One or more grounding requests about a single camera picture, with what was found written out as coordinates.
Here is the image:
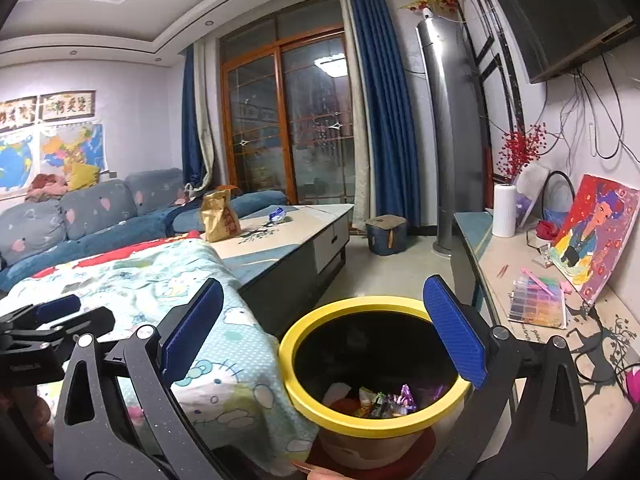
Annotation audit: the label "white crumpled paper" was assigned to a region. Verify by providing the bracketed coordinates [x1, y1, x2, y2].
[322, 382, 354, 406]

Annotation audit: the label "black hoop handle basket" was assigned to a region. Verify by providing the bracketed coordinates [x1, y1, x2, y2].
[537, 170, 576, 234]

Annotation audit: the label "red plastic bag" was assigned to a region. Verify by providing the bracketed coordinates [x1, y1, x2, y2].
[326, 398, 362, 419]

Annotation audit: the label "orange and green snack wrapper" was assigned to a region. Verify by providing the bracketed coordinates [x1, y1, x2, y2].
[357, 387, 384, 419]

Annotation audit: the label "pile of red clothes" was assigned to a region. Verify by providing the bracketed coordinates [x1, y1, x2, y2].
[25, 172, 69, 199]

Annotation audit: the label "grey tower air conditioner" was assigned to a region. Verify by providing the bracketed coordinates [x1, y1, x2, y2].
[416, 16, 489, 257]

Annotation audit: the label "cartoon cat printed blanket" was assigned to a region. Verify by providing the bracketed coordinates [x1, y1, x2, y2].
[0, 237, 321, 467]

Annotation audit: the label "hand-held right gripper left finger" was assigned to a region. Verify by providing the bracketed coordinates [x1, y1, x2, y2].
[52, 277, 227, 480]

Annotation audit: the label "narrow blue curtain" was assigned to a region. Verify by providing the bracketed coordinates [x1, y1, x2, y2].
[180, 45, 211, 189]

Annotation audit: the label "red printed blanket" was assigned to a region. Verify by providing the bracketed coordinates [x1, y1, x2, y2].
[30, 230, 202, 279]

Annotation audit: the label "brown paper bag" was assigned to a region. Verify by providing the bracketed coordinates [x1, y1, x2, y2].
[199, 187, 241, 244]

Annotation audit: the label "yellow rimmed trash bin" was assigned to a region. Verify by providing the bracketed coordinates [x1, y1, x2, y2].
[278, 296, 474, 471]

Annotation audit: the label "grey heart print cushion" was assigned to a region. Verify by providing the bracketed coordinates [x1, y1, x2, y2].
[0, 200, 69, 267]
[60, 180, 139, 242]
[125, 167, 187, 217]

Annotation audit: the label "wide blue curtain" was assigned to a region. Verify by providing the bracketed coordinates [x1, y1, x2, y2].
[345, 0, 422, 229]

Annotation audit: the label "white canvas board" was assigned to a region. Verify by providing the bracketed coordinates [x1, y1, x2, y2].
[515, 164, 551, 231]

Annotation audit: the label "purple and orange snack wrapper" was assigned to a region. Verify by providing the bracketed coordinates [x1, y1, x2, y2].
[388, 384, 420, 417]

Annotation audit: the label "wide beige curtain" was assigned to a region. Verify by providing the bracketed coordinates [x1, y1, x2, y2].
[340, 0, 374, 227]

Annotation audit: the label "world map poster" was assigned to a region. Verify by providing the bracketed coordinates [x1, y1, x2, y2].
[0, 127, 42, 197]

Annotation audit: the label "yellow cushion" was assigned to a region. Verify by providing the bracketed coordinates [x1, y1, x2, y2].
[67, 162, 101, 191]

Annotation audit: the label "black wall cables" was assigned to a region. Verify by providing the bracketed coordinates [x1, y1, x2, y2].
[540, 54, 640, 172]

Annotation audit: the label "grey coffee table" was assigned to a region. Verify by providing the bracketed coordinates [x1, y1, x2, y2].
[207, 203, 351, 322]

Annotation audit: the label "wooden framed glass door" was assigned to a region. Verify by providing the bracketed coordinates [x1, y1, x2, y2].
[219, 12, 359, 207]

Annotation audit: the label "pink round object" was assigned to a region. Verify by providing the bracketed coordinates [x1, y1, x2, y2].
[622, 364, 640, 406]

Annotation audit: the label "calligraphy wall poster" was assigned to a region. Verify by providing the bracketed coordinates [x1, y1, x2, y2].
[39, 91, 96, 122]
[0, 96, 39, 129]

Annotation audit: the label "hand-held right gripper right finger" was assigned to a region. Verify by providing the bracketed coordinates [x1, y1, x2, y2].
[417, 275, 591, 480]

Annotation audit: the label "wall mounted television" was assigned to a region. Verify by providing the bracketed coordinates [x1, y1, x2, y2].
[475, 0, 640, 84]

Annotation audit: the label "colourful figure painting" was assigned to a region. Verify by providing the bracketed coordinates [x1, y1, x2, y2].
[547, 173, 640, 307]

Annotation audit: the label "grey television cabinet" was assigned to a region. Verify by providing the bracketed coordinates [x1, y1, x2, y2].
[452, 210, 640, 480]

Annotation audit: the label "country map poster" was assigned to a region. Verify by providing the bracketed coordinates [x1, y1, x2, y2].
[40, 122, 109, 174]

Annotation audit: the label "white ribbed vase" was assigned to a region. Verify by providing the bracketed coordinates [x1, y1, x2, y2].
[491, 183, 517, 238]

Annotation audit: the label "blue storage stool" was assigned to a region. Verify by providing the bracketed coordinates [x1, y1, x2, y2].
[364, 214, 409, 256]

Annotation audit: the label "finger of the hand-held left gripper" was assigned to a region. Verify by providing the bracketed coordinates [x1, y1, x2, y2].
[0, 306, 117, 389]
[0, 294, 83, 334]

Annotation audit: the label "narrow beige curtain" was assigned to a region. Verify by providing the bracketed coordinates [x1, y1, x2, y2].
[192, 40, 224, 192]

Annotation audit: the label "red berry branches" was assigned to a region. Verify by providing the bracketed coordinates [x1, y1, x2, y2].
[497, 122, 549, 184]

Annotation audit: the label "clear bead organizer box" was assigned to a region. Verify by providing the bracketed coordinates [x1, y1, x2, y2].
[508, 274, 569, 331]

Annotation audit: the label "blue sofa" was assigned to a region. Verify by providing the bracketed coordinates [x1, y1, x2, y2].
[0, 167, 289, 292]

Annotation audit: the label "person's left hand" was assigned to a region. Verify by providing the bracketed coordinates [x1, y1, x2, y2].
[0, 392, 53, 444]

